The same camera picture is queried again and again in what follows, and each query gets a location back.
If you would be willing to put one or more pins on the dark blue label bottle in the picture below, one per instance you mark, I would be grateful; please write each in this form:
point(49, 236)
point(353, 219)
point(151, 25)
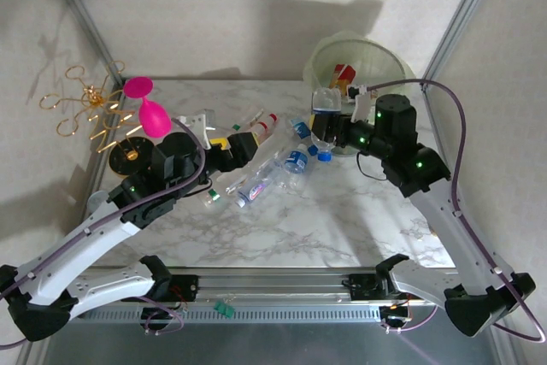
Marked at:
point(327, 102)

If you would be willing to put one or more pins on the large clear square bottle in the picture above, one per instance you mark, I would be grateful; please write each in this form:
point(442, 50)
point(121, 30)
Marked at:
point(234, 185)

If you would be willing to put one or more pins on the clear bottle red cap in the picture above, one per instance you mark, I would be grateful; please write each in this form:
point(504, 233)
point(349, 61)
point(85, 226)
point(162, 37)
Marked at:
point(267, 127)

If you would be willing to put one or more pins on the crushed bottle purple label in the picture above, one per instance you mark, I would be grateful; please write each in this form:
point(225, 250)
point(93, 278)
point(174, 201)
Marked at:
point(256, 189)

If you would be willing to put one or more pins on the blue label bottle white cap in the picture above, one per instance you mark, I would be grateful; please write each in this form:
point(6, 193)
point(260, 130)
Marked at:
point(297, 162)

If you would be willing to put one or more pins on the brown tea bottle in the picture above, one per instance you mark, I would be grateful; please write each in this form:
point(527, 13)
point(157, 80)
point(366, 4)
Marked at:
point(345, 72)

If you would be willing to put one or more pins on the small clear bottle green cap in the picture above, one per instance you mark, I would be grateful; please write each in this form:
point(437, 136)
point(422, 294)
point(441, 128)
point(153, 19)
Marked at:
point(212, 198)

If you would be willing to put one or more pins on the grey mesh waste bin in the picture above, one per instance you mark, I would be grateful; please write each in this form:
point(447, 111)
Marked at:
point(384, 66)

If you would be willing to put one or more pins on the clear square bottle green cap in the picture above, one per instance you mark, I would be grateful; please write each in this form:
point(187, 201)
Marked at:
point(252, 119)

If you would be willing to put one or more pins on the frosted long clear bottle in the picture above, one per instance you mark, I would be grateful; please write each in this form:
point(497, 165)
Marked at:
point(273, 149)

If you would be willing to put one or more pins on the pink plastic wine glass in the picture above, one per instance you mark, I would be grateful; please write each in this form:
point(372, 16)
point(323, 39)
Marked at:
point(154, 121)

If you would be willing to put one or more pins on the green connector plug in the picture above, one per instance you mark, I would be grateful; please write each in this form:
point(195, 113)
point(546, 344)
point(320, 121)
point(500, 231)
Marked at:
point(224, 308)

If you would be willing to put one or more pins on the black controller board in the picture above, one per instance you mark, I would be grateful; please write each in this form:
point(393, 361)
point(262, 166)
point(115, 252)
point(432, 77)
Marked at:
point(158, 317)
point(395, 317)

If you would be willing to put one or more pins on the grey metal panel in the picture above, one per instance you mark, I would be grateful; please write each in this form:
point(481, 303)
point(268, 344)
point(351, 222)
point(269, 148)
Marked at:
point(273, 343)

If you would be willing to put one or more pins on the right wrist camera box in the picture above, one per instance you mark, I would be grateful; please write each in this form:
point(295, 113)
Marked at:
point(361, 104)

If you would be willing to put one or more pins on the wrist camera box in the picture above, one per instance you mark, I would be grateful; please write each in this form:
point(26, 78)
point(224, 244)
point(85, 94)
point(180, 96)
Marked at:
point(201, 123)
point(361, 104)

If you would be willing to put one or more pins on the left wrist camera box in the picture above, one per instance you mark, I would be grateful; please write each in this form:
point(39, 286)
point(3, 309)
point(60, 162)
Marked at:
point(201, 123)

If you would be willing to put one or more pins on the aluminium frame post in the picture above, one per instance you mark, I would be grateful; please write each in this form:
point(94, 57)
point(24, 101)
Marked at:
point(459, 19)
point(85, 19)

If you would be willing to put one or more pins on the aluminium mounting rail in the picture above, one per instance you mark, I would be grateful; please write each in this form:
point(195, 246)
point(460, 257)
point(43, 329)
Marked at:
point(273, 284)

